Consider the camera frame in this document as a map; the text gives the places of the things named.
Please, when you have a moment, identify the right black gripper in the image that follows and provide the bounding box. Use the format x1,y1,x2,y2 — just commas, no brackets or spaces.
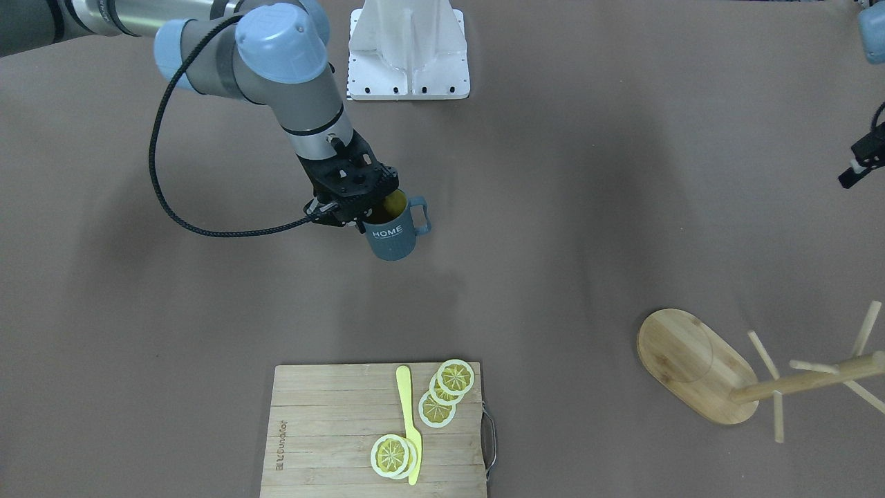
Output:
298,133,399,226

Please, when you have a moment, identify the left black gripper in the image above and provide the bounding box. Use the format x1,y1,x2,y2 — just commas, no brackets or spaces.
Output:
838,130,884,189

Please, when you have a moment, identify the blue-grey HOME mug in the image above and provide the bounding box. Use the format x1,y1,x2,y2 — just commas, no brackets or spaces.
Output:
356,189,432,261

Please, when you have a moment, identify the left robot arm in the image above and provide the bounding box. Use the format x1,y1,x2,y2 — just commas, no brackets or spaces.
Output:
838,1,884,189

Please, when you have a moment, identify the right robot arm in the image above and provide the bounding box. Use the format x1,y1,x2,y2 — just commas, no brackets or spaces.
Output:
1,1,399,237

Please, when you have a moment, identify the wooden cup storage rack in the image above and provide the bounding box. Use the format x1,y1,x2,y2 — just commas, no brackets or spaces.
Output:
636,302,884,443

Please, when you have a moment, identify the lemon slice top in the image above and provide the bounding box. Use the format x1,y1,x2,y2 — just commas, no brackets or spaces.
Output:
436,359,476,396

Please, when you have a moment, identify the lemon slice under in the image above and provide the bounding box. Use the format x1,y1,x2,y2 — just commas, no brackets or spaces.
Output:
429,374,464,406

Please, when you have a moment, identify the wooden cutting board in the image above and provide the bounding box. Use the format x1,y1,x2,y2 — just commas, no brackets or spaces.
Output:
259,362,495,497

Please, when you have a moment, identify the brown table mat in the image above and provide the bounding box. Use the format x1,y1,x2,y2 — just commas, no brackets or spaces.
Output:
1,1,883,497

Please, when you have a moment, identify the yellow plastic knife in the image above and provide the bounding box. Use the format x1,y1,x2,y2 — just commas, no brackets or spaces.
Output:
395,365,423,486

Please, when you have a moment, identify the lemon slice front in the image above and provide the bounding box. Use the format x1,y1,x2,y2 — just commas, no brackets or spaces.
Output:
370,434,408,479

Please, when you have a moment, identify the lemon slice middle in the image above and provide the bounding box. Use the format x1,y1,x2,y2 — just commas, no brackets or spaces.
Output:
392,438,418,480

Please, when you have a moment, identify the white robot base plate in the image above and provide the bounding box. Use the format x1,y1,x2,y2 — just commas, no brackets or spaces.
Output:
346,1,471,101

